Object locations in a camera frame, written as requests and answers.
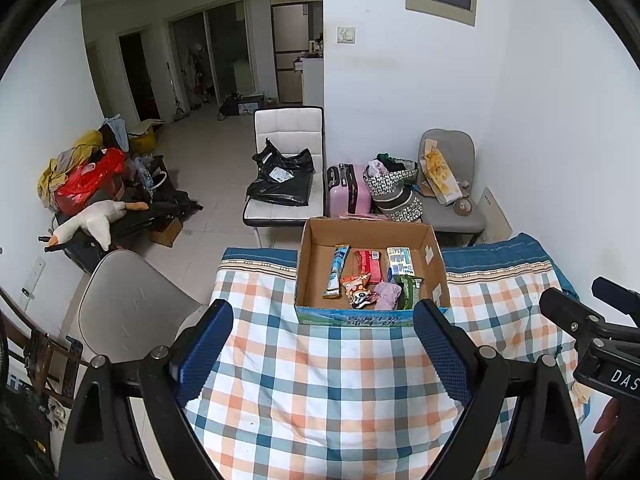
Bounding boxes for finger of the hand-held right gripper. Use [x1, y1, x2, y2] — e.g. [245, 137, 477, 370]
[540, 287, 640, 344]
[591, 276, 640, 317]

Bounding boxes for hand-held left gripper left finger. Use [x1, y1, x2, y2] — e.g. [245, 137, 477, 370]
[59, 299, 235, 480]

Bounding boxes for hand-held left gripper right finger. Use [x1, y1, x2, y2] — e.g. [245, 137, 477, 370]
[413, 299, 586, 480]

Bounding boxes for green snack packet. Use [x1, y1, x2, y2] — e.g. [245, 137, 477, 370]
[395, 274, 425, 311]

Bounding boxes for pale purple snack packet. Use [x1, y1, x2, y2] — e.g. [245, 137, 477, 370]
[372, 281, 403, 311]

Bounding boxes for white and blue packet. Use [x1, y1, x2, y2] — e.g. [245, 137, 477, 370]
[386, 246, 417, 278]

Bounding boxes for orange panda snack packet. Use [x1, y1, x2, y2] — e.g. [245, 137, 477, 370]
[341, 272, 380, 309]

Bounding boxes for red snack packet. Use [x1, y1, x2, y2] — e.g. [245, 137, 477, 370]
[352, 249, 383, 283]

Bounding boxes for long blue tube packet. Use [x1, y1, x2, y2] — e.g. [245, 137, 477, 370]
[324, 244, 351, 300]

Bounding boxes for cardboard box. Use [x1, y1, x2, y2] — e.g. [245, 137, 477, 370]
[294, 217, 450, 327]

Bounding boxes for person's right hand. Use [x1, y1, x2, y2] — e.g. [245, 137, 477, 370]
[586, 399, 625, 480]

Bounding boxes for grey round-backed chair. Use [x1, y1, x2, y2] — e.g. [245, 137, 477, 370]
[77, 250, 213, 363]

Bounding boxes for checked blanket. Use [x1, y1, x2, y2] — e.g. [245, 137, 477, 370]
[182, 234, 586, 480]

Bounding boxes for white board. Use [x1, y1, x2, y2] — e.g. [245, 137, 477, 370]
[480, 186, 513, 243]

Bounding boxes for grey upholstered chair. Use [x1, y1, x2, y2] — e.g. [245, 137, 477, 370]
[417, 129, 487, 246]

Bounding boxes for small brown carton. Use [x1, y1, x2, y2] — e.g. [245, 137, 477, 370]
[149, 215, 183, 247]

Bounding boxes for patterned fabric hat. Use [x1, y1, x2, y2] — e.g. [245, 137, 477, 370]
[372, 187, 425, 224]

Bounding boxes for dark wooden chair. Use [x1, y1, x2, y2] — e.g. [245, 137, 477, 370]
[0, 285, 91, 406]

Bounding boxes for white goose plush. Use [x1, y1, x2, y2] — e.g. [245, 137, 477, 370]
[44, 200, 151, 253]

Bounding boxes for yellow snack bag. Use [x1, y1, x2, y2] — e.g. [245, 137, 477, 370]
[420, 141, 462, 205]

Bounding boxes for patterned tote bag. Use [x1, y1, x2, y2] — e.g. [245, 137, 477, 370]
[362, 152, 420, 198]

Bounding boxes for pink suitcase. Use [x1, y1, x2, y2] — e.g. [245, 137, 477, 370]
[326, 162, 372, 218]

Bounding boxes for black plastic bag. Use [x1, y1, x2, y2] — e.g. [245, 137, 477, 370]
[246, 138, 316, 207]

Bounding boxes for red plastic bag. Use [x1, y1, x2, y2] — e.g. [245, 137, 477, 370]
[54, 147, 127, 216]

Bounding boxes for yellow cloth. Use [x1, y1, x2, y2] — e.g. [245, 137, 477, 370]
[37, 130, 103, 208]

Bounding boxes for light blue cloth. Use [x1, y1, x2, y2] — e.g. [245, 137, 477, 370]
[102, 117, 132, 151]

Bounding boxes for white padded chair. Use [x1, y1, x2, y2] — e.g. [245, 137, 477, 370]
[242, 106, 326, 248]

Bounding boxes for black floor bag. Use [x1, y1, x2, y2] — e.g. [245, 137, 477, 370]
[218, 92, 266, 121]

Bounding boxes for refrigerator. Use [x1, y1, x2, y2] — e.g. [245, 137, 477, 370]
[270, 2, 323, 106]

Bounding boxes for black folded frame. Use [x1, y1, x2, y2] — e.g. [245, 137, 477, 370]
[112, 195, 203, 241]

